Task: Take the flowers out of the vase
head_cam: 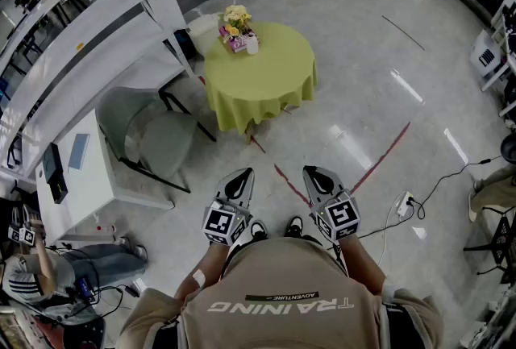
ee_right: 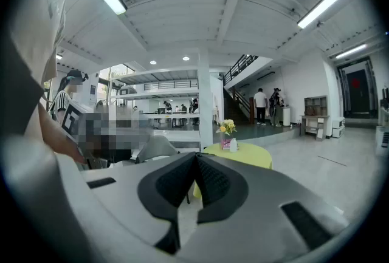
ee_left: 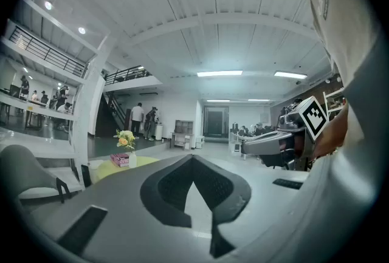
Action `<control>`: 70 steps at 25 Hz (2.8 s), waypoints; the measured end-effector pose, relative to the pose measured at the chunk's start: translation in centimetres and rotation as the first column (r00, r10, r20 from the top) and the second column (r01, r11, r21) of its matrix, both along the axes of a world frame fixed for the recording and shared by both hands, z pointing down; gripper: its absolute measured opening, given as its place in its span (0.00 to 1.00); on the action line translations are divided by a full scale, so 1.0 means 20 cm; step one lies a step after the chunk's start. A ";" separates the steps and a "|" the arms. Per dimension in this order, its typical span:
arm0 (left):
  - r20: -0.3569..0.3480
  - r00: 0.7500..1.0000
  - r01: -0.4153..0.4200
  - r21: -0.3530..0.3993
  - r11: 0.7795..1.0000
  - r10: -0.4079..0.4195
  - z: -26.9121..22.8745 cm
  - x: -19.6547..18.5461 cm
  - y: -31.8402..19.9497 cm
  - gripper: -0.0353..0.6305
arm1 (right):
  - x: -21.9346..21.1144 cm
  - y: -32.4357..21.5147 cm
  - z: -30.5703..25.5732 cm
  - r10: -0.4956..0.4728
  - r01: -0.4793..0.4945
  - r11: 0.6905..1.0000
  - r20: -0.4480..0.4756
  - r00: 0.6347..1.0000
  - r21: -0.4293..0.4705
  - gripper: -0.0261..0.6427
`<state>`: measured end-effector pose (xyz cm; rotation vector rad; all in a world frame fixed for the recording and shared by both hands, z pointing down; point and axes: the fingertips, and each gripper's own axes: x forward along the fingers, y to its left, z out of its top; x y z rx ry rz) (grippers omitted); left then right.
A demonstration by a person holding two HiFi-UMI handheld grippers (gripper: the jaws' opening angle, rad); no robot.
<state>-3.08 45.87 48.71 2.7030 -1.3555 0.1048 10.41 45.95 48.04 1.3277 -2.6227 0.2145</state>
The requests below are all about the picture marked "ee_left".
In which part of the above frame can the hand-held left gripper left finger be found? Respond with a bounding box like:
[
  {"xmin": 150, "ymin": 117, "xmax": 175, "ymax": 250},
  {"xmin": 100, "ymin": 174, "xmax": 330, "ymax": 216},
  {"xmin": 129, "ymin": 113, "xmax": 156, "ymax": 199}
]
[{"xmin": 140, "ymin": 154, "xmax": 195, "ymax": 228}]

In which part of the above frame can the dark staircase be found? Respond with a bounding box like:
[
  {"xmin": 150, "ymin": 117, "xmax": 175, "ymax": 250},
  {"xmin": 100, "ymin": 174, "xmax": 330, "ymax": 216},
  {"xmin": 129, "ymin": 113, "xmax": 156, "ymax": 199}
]
[{"xmin": 96, "ymin": 91, "xmax": 127, "ymax": 138}]

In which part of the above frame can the black balcony railing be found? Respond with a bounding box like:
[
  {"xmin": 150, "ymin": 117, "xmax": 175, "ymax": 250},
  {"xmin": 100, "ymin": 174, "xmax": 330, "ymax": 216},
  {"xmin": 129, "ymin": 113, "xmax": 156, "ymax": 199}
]
[{"xmin": 8, "ymin": 24, "xmax": 88, "ymax": 79}]

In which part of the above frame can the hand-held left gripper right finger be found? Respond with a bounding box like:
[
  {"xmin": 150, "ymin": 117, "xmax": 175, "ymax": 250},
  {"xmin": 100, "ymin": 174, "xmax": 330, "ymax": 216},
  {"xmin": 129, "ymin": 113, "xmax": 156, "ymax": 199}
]
[{"xmin": 193, "ymin": 154, "xmax": 252, "ymax": 259}]

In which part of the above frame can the yellow flowers bunch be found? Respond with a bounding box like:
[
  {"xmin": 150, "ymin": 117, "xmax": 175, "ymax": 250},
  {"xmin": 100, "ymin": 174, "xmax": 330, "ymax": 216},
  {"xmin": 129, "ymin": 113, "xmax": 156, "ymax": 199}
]
[{"xmin": 116, "ymin": 129, "xmax": 137, "ymax": 152}]

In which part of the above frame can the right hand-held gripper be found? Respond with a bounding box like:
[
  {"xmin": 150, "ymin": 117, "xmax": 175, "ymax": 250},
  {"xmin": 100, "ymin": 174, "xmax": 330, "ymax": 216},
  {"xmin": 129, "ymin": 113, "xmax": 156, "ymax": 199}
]
[{"xmin": 241, "ymin": 96, "xmax": 331, "ymax": 171}]

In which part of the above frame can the black mezzanine railing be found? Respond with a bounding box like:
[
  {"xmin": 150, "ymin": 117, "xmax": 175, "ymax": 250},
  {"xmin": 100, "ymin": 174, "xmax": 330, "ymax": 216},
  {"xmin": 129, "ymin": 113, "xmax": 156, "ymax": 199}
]
[{"xmin": 105, "ymin": 65, "xmax": 153, "ymax": 86}]

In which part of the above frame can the black rectangular object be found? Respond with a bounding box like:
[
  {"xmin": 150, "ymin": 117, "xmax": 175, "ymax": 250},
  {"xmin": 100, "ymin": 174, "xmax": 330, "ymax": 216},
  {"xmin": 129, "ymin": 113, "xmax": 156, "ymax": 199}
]
[{"xmin": 80, "ymin": 164, "xmax": 92, "ymax": 188}]

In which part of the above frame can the white metal shelving rack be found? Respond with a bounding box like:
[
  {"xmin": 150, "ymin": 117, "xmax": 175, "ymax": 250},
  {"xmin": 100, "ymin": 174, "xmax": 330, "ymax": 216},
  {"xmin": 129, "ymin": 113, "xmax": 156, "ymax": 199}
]
[{"xmin": 0, "ymin": 0, "xmax": 118, "ymax": 196}]

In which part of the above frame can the rectangular ceiling light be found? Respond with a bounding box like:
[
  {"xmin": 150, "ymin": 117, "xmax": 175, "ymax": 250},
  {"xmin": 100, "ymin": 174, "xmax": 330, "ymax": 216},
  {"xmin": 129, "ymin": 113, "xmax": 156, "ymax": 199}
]
[
  {"xmin": 274, "ymin": 70, "xmax": 308, "ymax": 80},
  {"xmin": 196, "ymin": 70, "xmax": 243, "ymax": 78}
]

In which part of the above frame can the pink printed card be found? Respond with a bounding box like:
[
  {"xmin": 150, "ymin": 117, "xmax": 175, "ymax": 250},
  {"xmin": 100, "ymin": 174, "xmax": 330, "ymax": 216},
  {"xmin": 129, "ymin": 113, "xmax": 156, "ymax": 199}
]
[{"xmin": 109, "ymin": 152, "xmax": 130, "ymax": 168}]

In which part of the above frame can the gray shell chair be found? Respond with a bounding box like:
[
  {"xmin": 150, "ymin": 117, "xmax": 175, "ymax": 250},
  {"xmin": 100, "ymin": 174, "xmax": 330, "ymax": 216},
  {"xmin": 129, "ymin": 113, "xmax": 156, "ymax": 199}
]
[{"xmin": 0, "ymin": 145, "xmax": 72, "ymax": 204}]

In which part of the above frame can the dark double door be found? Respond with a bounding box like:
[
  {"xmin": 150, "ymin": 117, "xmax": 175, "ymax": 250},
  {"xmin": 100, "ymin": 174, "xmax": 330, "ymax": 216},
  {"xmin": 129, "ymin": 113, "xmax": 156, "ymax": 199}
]
[{"xmin": 204, "ymin": 106, "xmax": 230, "ymax": 138}]

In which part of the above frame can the person's right forearm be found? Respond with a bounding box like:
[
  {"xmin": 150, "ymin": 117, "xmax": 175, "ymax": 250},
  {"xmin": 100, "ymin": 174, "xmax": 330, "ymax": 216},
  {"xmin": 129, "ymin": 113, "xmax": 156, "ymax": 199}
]
[{"xmin": 314, "ymin": 103, "xmax": 349, "ymax": 159}]

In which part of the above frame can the person's white shirt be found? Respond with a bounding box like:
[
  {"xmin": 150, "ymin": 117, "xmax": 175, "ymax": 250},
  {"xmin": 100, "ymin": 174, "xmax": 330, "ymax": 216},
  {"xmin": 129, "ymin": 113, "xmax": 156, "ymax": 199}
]
[{"xmin": 296, "ymin": 0, "xmax": 384, "ymax": 226}]

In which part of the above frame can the white bin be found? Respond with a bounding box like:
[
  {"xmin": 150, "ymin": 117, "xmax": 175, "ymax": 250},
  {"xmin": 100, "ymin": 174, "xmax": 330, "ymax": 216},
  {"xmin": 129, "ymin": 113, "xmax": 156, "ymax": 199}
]
[{"xmin": 154, "ymin": 123, "xmax": 165, "ymax": 142}]

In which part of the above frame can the wooden cubby cabinet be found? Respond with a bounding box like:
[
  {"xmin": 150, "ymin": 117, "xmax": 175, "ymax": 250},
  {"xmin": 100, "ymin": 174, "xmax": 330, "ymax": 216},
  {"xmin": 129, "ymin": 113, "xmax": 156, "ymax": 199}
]
[{"xmin": 170, "ymin": 120, "xmax": 195, "ymax": 151}]

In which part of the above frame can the white wall shelf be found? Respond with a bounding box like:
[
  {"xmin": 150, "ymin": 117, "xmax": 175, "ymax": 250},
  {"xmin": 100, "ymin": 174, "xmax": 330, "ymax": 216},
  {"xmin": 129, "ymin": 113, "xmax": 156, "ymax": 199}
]
[{"xmin": 322, "ymin": 88, "xmax": 346, "ymax": 112}]

